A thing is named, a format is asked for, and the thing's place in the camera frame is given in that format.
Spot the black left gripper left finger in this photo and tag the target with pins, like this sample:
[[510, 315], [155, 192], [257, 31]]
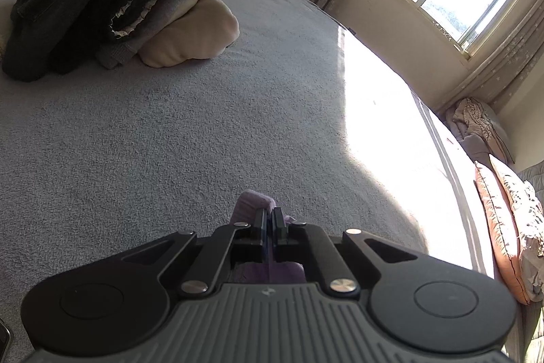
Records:
[[116, 303]]

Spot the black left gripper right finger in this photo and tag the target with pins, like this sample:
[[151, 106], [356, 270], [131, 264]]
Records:
[[416, 300]]

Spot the grey patterned pillow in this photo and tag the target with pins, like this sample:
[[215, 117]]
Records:
[[517, 197]]

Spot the cream folded garment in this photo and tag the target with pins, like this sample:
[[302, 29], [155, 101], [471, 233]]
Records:
[[198, 30]]

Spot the grey folded sweater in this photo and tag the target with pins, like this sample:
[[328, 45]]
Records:
[[155, 19]]

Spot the grey bed blanket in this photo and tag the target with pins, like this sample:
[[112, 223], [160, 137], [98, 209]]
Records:
[[98, 162]]

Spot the orange pillow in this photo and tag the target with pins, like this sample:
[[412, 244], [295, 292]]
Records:
[[502, 231]]

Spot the lavender purple garment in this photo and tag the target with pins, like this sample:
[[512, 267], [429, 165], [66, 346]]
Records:
[[248, 204]]

